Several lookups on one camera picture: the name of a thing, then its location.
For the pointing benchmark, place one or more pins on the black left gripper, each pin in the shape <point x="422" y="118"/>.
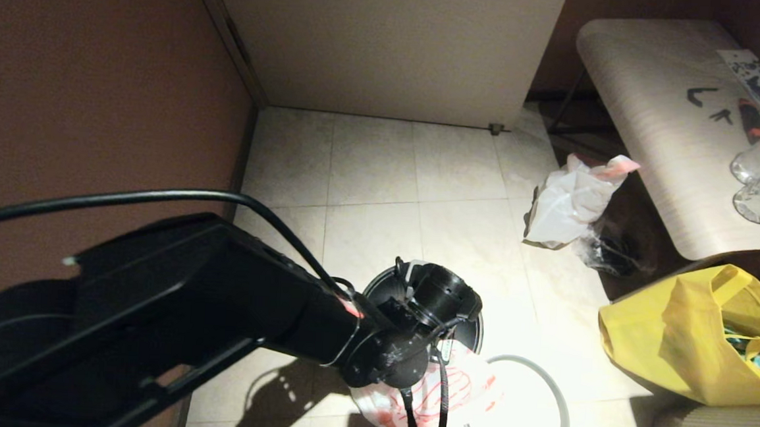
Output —
<point x="443" y="349"/>

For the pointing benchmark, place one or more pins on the clear red-print plastic bag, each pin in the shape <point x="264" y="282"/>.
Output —
<point x="468" y="384"/>

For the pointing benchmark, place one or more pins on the used white bin liner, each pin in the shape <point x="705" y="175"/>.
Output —
<point x="565" y="205"/>

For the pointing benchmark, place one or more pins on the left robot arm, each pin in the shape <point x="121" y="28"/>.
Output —
<point x="184" y="294"/>

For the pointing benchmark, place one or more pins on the black trash bin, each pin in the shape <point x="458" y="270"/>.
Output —
<point x="471" y="334"/>

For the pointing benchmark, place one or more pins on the yellow tote bag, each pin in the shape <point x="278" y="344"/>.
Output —
<point x="675" y="344"/>

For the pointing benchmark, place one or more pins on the crumpled clear plastic wrap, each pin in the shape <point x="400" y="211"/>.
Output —
<point x="605" y="254"/>

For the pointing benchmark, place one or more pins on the small metal cabinet foot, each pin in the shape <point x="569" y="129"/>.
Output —
<point x="496" y="129"/>

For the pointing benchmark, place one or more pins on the dark metal table leg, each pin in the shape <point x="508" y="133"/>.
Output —
<point x="566" y="106"/>

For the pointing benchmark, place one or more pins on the teal patterned packet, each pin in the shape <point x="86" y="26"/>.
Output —
<point x="751" y="352"/>

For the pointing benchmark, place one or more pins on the light wood-grain table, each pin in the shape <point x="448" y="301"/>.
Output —
<point x="656" y="125"/>

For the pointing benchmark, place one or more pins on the white cabinet panel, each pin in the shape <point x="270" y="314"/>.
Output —
<point x="390" y="42"/>

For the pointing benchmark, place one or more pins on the black and red marker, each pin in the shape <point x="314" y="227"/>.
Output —
<point x="751" y="124"/>

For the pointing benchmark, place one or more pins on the printed white card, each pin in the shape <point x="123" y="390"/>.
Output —
<point x="749" y="72"/>

